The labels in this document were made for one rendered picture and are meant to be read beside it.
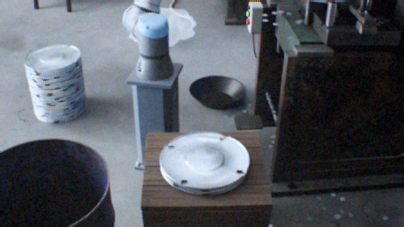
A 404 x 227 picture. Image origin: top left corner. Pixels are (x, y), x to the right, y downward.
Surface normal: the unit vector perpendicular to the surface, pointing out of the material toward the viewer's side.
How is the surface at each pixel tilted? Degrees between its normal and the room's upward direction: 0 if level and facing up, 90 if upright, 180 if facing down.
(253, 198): 0
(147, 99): 90
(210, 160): 0
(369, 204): 0
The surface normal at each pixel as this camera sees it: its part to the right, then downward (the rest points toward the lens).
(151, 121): -0.19, 0.54
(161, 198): 0.02, -0.83
